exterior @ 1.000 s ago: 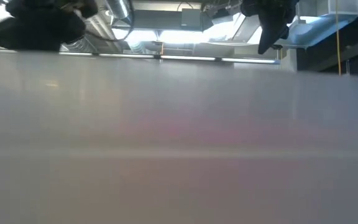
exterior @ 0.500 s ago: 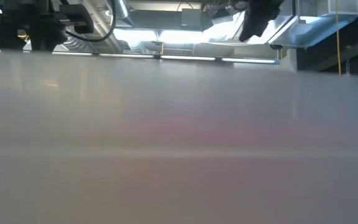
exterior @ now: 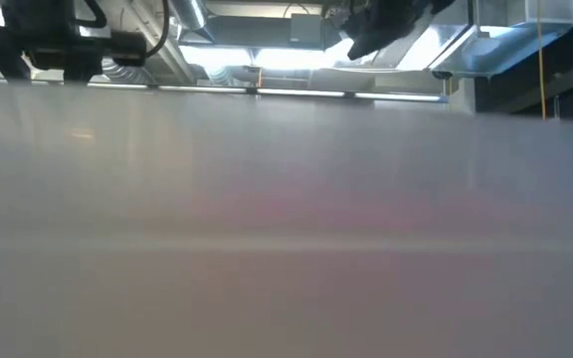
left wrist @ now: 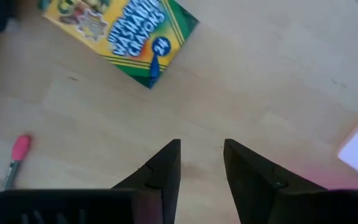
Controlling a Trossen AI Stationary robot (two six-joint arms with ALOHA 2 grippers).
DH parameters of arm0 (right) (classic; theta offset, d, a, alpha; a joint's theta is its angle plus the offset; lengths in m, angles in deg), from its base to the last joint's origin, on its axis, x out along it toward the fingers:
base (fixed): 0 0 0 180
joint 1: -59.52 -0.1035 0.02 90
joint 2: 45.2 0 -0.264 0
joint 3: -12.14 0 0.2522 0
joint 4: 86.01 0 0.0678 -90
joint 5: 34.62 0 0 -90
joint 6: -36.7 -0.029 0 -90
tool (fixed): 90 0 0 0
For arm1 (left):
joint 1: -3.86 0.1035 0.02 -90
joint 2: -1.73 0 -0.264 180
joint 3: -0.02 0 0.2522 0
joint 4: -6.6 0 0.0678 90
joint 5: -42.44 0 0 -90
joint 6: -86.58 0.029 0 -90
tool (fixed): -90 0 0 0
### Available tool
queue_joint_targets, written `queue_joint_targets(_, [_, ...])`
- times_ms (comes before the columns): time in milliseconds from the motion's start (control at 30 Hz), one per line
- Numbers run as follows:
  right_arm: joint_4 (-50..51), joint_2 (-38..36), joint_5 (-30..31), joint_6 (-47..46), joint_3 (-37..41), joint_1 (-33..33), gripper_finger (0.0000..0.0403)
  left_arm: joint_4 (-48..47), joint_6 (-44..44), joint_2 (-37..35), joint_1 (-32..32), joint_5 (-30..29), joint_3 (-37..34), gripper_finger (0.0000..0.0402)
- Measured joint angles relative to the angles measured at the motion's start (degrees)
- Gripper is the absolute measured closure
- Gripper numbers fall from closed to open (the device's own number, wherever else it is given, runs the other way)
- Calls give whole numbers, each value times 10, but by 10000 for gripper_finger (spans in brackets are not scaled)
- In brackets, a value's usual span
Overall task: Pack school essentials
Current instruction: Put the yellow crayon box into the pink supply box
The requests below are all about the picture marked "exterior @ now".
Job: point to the long ceiling light strip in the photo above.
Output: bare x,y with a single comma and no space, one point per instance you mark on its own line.
296,92

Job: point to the silver round ventilation duct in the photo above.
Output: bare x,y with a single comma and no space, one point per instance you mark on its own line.
192,15

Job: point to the silver corrugated flexible duct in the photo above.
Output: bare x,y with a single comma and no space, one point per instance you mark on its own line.
117,72

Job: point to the silver rectangular ventilation duct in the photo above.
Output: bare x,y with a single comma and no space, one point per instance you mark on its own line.
490,50

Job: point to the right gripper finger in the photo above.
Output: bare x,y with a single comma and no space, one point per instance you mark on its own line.
371,40

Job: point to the bright ceiling light panel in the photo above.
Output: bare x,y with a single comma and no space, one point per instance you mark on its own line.
286,58

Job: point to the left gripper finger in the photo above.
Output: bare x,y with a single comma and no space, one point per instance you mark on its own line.
15,67
80,73

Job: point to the black dome ceiling camera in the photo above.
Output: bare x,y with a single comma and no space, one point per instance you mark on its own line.
442,75

